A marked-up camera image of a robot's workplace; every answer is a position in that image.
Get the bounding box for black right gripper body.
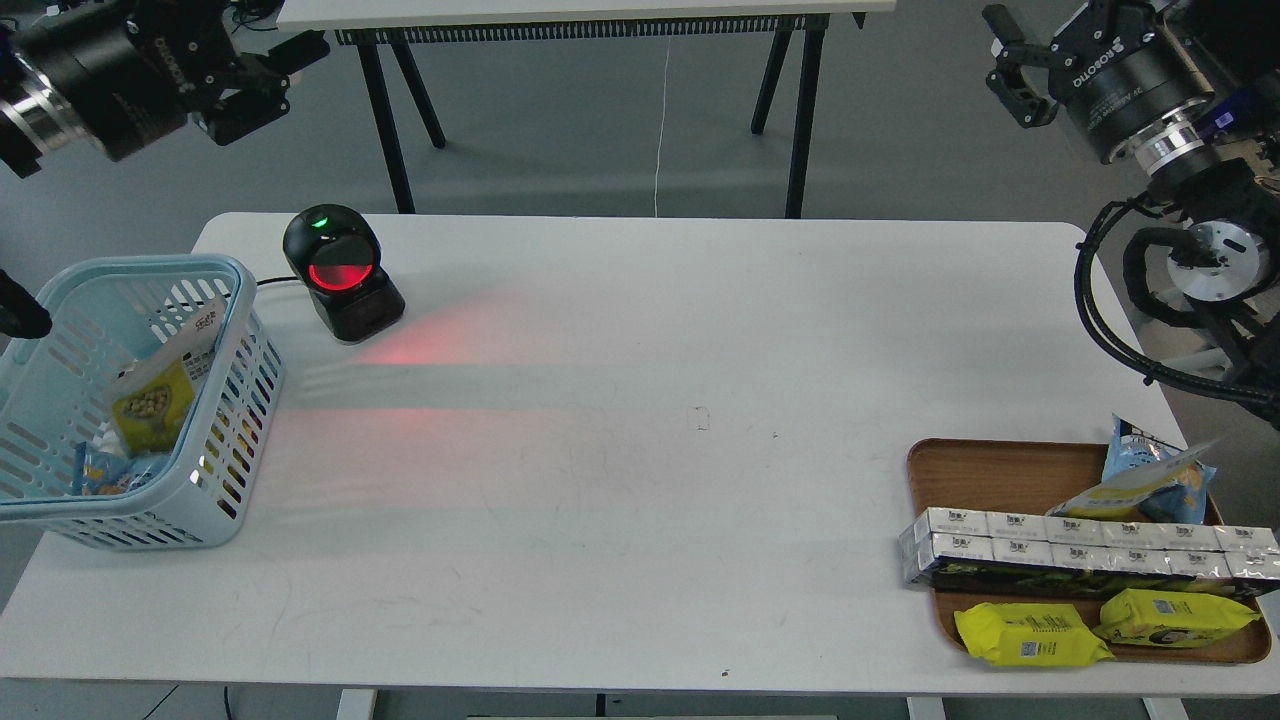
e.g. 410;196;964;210
1044;1;1215;167

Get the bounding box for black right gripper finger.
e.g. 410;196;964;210
982;5;1062;128

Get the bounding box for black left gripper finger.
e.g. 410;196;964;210
189;29;330;146

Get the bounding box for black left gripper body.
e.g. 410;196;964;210
15;1;237;163

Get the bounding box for yellow white snack pouch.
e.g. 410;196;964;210
104;295;227;457

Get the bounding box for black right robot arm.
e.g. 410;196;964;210
982;1;1277;424

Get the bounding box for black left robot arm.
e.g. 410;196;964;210
1;1;330;178

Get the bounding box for light blue plastic basket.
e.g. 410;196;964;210
1;254;285;551

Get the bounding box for white snack bag in basket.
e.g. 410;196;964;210
90;423;131;457

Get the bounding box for blue snack bag in basket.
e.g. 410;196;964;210
70;442;172;497

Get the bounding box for blue yellow snack bag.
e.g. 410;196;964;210
1048;415;1217;525

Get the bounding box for silver multipack snack box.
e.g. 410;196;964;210
897;507;1279;600

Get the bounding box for yellow snack packet right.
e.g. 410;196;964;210
1092;588;1261;648

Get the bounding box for yellow snack packet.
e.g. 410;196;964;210
954;602;1114;667
1092;588;1261;648

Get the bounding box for yellow snack packet left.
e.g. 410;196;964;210
954;602;1114;667

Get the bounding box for black barcode scanner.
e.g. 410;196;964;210
282;204;404;343

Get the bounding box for white background table black legs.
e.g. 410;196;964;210
260;3;913;219

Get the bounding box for brown wooden tray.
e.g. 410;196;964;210
906;438;1274;665

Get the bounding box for white hanging cable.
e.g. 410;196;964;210
652;38;669;218

